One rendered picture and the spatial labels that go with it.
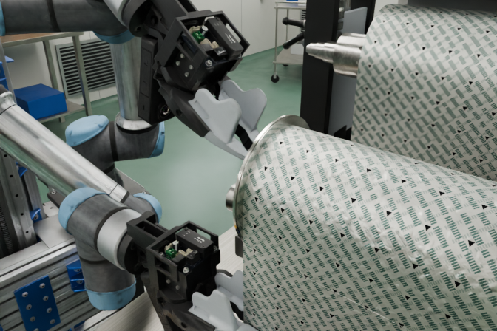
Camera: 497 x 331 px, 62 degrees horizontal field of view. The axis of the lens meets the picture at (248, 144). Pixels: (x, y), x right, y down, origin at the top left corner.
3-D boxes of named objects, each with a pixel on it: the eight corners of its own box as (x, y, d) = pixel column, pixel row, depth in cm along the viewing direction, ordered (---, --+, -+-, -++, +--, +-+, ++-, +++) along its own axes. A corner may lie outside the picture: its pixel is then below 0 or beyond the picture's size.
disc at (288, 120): (306, 207, 53) (314, 98, 47) (310, 208, 53) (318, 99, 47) (232, 270, 43) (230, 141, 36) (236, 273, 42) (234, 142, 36)
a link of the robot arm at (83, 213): (103, 219, 70) (95, 175, 66) (146, 245, 64) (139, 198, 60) (59, 242, 64) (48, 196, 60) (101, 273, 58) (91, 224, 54)
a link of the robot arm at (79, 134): (73, 157, 123) (64, 114, 117) (120, 151, 126) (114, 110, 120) (68, 176, 113) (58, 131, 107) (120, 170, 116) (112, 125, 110)
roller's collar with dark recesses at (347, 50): (349, 70, 66) (353, 29, 63) (386, 77, 62) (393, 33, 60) (330, 79, 61) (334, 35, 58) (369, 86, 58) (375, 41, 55)
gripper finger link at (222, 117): (257, 145, 39) (203, 72, 41) (227, 175, 43) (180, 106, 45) (276, 136, 42) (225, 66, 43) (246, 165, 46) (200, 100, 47)
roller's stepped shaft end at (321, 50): (312, 56, 67) (313, 36, 66) (346, 62, 64) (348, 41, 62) (302, 60, 65) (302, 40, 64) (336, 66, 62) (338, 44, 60)
